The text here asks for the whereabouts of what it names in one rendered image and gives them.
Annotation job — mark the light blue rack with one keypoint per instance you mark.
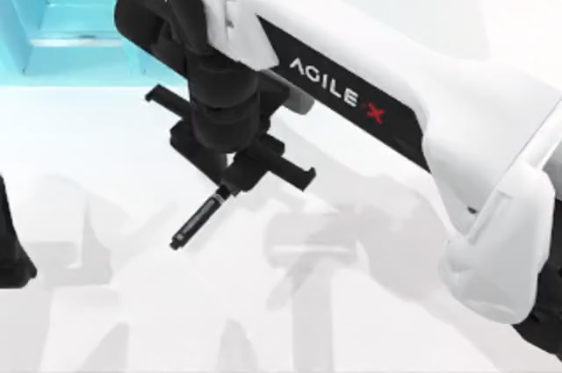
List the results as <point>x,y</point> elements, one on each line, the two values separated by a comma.
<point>66,9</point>

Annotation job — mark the black marker pen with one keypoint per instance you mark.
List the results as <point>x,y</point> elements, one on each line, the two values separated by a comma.
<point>197,226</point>

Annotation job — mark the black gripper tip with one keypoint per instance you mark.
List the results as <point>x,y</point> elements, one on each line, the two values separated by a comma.
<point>13,241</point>

